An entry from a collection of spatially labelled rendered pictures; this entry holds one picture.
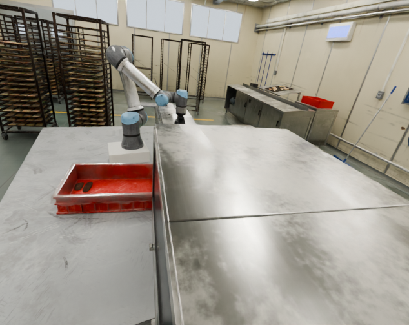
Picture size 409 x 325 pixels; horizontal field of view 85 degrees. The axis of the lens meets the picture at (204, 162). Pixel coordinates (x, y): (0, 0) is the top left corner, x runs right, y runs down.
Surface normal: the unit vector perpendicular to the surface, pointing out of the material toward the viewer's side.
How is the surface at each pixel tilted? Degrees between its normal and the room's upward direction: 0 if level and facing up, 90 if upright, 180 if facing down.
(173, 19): 90
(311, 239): 0
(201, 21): 90
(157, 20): 90
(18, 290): 0
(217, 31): 90
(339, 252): 0
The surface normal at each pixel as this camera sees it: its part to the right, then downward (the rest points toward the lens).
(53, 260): 0.11, -0.89
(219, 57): 0.23, 0.45
